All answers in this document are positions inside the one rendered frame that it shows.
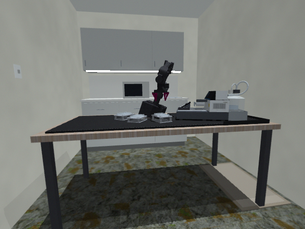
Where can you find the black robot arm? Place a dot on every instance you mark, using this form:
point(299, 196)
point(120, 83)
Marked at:
point(163, 73)

